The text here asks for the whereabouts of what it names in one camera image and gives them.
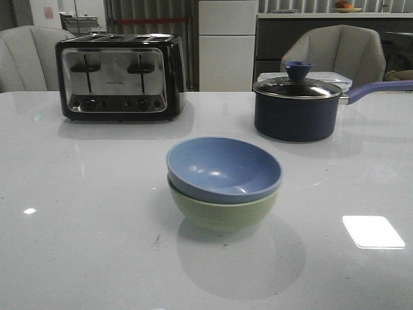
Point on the clear plastic storage box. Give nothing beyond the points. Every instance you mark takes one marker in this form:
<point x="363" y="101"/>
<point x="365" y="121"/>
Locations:
<point x="328" y="77"/>

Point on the glass pot lid blue knob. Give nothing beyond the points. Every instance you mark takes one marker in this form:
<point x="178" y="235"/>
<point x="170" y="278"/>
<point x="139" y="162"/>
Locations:
<point x="296" y="85"/>

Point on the white chair left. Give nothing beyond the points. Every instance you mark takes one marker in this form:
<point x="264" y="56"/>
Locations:
<point x="28" y="61"/>

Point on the green bowl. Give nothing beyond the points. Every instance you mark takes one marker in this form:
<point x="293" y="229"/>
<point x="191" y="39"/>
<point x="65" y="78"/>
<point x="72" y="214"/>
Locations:
<point x="223" y="217"/>

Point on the fruit plate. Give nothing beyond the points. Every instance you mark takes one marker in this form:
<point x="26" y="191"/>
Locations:
<point x="343" y="6"/>

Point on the grey upholstered chair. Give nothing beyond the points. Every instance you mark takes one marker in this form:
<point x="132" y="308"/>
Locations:
<point x="353" y="52"/>

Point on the red barrier belt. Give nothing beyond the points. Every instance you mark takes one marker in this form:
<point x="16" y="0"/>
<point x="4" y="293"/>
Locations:
<point x="150" y="21"/>

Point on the blue bowl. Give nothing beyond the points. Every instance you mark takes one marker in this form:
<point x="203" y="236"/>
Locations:
<point x="222" y="170"/>

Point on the white drawer cabinet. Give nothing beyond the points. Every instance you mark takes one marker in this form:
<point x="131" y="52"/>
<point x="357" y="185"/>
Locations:
<point x="226" y="45"/>

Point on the black chrome toaster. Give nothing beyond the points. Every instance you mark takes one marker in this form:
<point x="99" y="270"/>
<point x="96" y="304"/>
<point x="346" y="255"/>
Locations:
<point x="117" y="77"/>

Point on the dark blue saucepan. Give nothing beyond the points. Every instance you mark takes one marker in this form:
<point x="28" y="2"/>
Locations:
<point x="306" y="120"/>

